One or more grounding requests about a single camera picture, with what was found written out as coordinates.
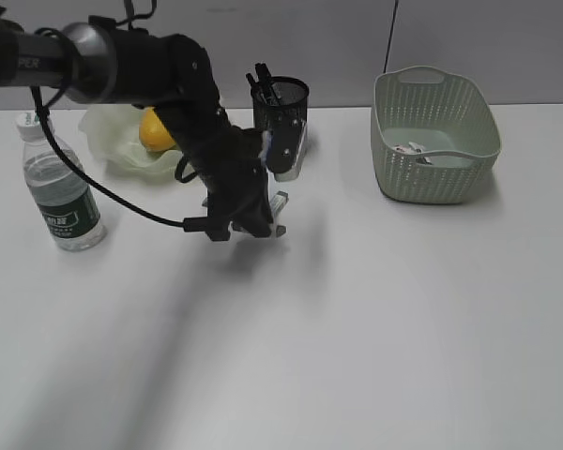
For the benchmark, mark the black mesh pen holder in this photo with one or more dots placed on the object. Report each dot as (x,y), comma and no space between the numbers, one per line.
(293,94)

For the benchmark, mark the yellow mango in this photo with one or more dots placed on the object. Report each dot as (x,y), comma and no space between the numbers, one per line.
(153,135)

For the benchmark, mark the pale green wavy glass plate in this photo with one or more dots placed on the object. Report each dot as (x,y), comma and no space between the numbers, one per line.
(113,136)

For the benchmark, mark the white waste paper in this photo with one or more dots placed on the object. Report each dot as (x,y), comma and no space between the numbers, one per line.
(413,149)

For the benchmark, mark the clear water bottle green label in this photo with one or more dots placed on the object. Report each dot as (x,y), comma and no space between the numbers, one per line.
(64,200)

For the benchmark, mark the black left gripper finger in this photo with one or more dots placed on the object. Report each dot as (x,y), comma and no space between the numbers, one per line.
(218,221)
(256,219)

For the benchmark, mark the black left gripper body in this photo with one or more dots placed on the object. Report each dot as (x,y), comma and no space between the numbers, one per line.
(235,167)

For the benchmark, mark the black marker pen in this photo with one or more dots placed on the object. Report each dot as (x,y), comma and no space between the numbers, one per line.
(257,70)
(257,91)
(268,86)

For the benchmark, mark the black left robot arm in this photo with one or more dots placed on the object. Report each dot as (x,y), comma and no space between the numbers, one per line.
(106,61)

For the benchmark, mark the pale green plastic basket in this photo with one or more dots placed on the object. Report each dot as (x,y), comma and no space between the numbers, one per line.
(449,116)

